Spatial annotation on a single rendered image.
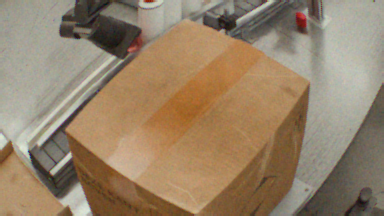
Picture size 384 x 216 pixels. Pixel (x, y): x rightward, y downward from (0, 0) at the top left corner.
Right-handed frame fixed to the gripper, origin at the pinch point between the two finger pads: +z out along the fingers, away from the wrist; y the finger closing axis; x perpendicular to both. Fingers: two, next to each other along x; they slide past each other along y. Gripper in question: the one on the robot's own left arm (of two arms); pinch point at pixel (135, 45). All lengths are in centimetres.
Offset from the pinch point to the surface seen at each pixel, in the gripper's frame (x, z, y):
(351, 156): -4, 128, -25
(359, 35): -37, 47, -30
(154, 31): -3.9, -0.8, -2.7
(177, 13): -9.4, 2.8, -2.6
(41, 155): 28.7, -16.6, 0.3
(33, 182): 36.4, -17.1, 0.1
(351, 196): 10, 116, -39
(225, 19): -12.8, 7.2, -10.1
